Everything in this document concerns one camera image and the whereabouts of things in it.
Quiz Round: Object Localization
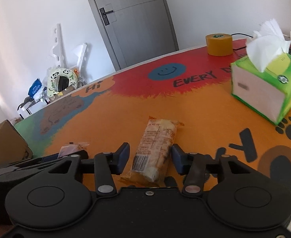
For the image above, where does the grey door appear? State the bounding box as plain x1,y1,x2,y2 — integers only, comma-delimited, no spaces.
88,0,179,70

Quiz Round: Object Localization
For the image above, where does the orange bread snack packet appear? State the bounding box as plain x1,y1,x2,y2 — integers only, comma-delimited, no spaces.
121,117,184,187

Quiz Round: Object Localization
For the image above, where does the green tissue box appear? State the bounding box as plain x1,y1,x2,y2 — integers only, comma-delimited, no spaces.
231,19,291,125

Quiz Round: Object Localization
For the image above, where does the black cable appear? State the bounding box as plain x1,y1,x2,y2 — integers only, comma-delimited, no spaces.
230,32,291,58

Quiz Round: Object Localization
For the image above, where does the white foam packing piece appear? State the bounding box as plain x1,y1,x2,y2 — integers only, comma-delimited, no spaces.
52,23,88,86

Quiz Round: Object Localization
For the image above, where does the cardboard box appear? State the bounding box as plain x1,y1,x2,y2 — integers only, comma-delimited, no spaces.
0,120,33,167

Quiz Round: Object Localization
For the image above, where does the blue plastic bag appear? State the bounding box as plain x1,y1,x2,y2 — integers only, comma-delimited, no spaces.
28,79,42,98

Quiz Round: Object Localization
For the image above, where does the black metal rack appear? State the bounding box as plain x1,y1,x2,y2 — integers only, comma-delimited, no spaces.
17,97,50,119

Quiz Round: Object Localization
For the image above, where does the pink purple snack packet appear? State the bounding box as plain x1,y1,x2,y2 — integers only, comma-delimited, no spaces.
58,142,89,158

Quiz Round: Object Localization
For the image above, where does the colourful cartoon table mat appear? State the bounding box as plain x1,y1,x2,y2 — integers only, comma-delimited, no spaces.
13,38,291,228

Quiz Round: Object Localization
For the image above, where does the yellow tape roll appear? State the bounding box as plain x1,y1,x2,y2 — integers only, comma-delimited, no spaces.
206,33,234,57

